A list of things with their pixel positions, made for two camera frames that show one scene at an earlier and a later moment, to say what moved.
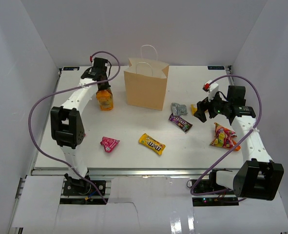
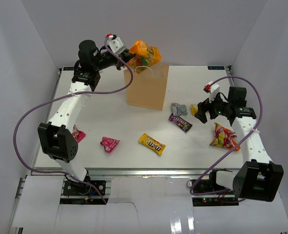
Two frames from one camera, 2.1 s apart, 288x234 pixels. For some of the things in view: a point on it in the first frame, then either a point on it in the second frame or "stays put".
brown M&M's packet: x=184 y=125 stays put
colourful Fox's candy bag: x=224 y=138 stays put
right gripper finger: x=200 y=112 stays put
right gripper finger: x=204 y=105 stays put
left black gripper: x=105 y=86 → x=124 y=54
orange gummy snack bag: x=105 y=99 → x=145 y=56
